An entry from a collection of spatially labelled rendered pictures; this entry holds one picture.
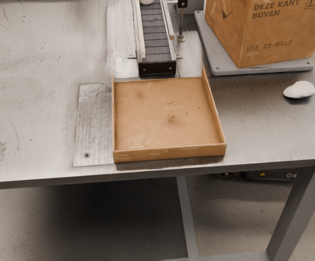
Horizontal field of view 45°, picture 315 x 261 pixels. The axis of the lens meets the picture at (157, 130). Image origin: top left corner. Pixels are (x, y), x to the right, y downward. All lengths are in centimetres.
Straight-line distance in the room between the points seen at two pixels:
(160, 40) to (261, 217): 100
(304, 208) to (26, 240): 98
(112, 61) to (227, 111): 39
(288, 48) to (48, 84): 70
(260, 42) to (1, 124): 72
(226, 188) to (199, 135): 97
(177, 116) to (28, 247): 81
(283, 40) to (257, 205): 94
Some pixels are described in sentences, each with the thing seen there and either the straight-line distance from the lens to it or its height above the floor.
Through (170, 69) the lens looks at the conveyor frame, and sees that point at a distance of 111.
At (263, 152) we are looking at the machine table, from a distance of 93.
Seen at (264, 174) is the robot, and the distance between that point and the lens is 182.
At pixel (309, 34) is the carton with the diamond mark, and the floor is 93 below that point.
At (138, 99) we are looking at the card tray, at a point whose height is 83.
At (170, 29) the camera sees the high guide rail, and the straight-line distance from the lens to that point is 108.
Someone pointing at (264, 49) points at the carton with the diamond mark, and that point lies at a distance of 113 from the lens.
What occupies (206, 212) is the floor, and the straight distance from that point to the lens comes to 180.
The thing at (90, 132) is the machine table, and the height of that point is 83.
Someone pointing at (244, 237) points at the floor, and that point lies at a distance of 176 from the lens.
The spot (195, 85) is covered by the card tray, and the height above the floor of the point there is 83.
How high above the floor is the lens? 151
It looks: 45 degrees down
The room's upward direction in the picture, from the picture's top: straight up
